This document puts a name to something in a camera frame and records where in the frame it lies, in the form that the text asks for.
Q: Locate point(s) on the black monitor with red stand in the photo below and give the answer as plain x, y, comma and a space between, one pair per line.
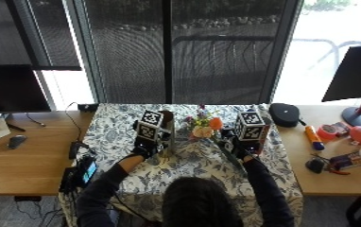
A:
355, 74

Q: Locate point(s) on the small black box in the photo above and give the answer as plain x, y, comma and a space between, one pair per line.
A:
86, 107

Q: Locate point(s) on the mixed flower bouquet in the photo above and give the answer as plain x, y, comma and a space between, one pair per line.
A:
204, 124

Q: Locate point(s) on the person's right hand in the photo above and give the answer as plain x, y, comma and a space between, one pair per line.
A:
246, 150

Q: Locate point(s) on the white marker cube glove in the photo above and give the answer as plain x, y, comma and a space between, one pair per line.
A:
149, 125
250, 126

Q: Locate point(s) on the orange glue stick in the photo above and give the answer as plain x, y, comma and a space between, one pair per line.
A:
313, 136

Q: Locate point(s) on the purple packet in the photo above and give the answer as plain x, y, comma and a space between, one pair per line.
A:
345, 160

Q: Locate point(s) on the white marker cube right glove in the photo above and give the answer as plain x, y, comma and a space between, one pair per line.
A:
250, 126

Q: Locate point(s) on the small black pouch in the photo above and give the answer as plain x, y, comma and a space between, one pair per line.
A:
316, 165

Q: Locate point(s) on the black computer mouse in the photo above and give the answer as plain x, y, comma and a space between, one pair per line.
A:
17, 142

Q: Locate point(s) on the black zip case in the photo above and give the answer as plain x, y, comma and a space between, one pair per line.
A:
284, 114

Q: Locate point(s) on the black device box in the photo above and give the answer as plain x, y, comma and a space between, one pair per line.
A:
69, 180

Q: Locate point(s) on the phone with lit screen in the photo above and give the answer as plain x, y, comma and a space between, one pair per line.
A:
89, 172

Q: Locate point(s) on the person's left hand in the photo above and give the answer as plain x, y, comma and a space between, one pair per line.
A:
146, 150

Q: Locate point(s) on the white marker cube left glove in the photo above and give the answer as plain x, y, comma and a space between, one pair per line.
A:
149, 125

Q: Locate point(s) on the red tape roll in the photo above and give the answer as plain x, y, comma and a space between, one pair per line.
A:
326, 132

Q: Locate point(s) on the black power adapter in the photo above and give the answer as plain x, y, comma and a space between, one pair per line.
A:
77, 150

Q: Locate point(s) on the the person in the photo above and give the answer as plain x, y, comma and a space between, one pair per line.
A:
96, 211

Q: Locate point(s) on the blue floral tablecloth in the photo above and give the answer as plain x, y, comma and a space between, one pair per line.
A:
196, 164

